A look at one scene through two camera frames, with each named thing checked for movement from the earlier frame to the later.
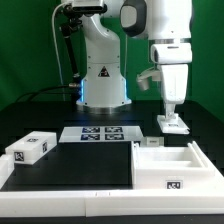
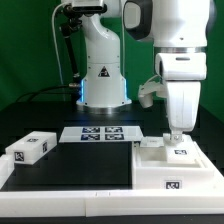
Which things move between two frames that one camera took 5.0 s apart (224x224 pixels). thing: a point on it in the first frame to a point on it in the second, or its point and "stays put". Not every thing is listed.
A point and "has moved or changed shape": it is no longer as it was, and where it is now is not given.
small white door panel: x=152 y=141 stays put
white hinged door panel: x=174 y=126 has moved or changed shape
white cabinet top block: x=32 y=147 stays put
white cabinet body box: x=172 y=168 stays put
